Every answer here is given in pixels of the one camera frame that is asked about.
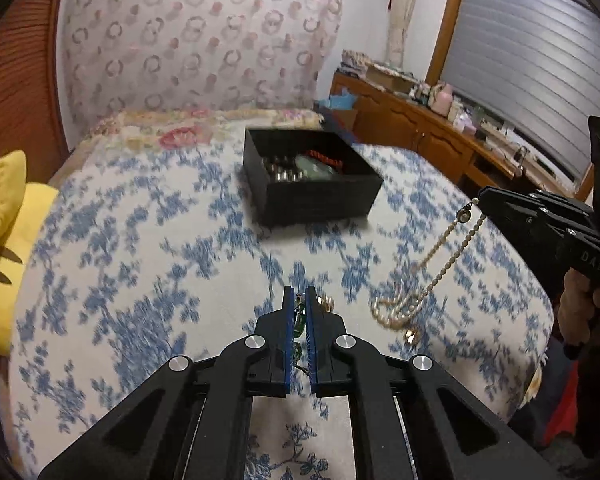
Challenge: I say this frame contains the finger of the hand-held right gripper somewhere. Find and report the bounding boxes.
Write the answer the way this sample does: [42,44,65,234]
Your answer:
[482,205,600,272]
[478,186,600,237]

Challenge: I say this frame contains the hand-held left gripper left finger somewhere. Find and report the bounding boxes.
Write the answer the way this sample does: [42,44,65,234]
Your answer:
[37,285,297,480]

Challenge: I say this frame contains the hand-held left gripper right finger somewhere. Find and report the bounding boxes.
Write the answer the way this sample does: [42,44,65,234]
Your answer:
[305,285,563,480]

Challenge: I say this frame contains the green bead bracelet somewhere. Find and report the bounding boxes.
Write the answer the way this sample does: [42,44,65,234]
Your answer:
[293,295,337,375]

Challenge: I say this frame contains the white pearl necklace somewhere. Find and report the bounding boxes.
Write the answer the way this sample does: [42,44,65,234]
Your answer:
[372,199,487,345]

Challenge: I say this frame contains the black square box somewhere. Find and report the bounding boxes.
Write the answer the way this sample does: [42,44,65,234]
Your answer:
[243,126,385,227]

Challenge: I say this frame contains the pale jade bangle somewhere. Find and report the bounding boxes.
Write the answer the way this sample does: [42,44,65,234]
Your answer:
[295,155,339,181]

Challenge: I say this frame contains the red bead bracelet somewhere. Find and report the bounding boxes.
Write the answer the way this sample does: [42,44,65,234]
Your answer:
[305,149,344,169]

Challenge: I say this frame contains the person's right hand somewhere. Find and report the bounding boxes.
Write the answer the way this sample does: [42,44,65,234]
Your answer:
[557,267,600,348]

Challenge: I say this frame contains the pink tissue box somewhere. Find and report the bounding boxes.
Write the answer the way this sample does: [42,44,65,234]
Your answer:
[452,111,479,134]

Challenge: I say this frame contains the pink thermos jug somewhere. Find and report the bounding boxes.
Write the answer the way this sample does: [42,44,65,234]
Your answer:
[432,84,454,117]

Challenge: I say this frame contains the grey window blind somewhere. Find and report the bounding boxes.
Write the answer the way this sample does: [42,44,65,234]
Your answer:
[437,0,600,181]

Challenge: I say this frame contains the wooden cabinet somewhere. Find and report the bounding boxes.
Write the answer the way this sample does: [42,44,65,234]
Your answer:
[330,71,596,197]

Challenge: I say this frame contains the blue floral cloth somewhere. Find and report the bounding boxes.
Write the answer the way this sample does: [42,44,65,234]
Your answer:
[0,137,556,480]

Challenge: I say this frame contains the red cloth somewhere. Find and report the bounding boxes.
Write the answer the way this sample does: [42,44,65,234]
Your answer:
[539,355,582,447]

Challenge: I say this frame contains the cardboard box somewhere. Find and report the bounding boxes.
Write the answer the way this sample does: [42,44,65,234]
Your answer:
[365,65,416,94]

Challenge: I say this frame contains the blue plastic bag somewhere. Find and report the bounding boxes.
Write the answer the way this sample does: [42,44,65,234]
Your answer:
[314,87,357,110]

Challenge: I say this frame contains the beige tied curtain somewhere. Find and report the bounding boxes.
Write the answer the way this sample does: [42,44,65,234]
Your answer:
[386,0,426,68]

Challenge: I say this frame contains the patterned fabric pile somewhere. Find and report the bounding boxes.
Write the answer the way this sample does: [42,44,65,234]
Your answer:
[341,50,369,74]

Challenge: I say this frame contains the floral bed blanket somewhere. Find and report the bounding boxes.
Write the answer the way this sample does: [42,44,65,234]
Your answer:
[82,107,326,152]

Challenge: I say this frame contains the yellow plush toy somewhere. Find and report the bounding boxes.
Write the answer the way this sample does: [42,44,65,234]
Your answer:
[0,150,61,357]

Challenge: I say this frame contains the wooden louvered wardrobe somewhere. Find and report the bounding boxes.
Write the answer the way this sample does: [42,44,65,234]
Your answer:
[0,0,77,211]

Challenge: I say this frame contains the ring patterned sheer curtain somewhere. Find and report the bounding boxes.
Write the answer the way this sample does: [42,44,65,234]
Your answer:
[55,0,344,133]

